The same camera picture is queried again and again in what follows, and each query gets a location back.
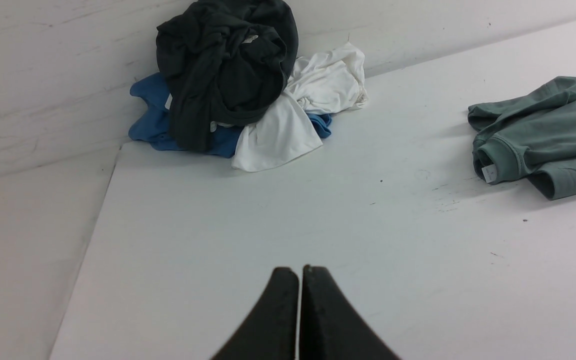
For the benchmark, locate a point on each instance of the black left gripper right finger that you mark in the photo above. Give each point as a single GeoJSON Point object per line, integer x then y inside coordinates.
{"type": "Point", "coordinates": [330, 328]}

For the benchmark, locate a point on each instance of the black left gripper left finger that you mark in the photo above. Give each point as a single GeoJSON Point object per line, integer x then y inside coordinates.
{"type": "Point", "coordinates": [269, 331]}

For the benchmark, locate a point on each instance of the green long-sleeved shirt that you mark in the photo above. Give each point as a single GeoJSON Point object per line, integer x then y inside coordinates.
{"type": "Point", "coordinates": [531, 136]}

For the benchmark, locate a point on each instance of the blue crumpled garment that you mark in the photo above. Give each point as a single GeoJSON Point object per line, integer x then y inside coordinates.
{"type": "Point", "coordinates": [153, 120]}

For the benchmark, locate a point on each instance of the white crumpled garment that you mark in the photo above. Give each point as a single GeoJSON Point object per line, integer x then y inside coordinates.
{"type": "Point", "coordinates": [320, 86]}

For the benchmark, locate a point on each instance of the dark green crumpled garment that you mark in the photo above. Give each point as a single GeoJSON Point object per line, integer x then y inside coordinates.
{"type": "Point", "coordinates": [224, 62]}

